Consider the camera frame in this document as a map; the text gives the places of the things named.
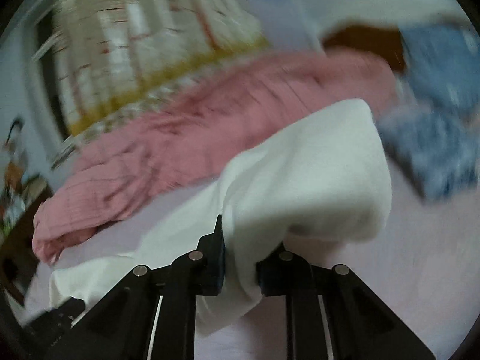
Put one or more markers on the light blue pillow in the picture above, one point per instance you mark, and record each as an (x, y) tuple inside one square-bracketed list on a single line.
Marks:
[(443, 66)]

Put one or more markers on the tree and grass pattern curtain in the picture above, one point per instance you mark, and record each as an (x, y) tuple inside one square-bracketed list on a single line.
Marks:
[(111, 60)]

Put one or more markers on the cream white printed hoodie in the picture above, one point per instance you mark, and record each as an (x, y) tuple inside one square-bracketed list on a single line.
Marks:
[(325, 176)]

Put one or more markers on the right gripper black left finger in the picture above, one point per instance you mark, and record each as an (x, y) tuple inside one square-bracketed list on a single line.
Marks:
[(149, 313)]

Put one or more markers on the blue white plaid garment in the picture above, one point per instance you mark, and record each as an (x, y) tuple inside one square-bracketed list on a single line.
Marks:
[(437, 153)]

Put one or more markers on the pink plaid quilt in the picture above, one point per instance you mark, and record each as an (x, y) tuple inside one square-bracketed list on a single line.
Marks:
[(194, 137)]

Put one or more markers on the white and brown headboard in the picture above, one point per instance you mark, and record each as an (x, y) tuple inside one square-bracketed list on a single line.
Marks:
[(374, 25)]

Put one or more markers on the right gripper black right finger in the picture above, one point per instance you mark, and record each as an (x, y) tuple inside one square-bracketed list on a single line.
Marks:
[(333, 314)]

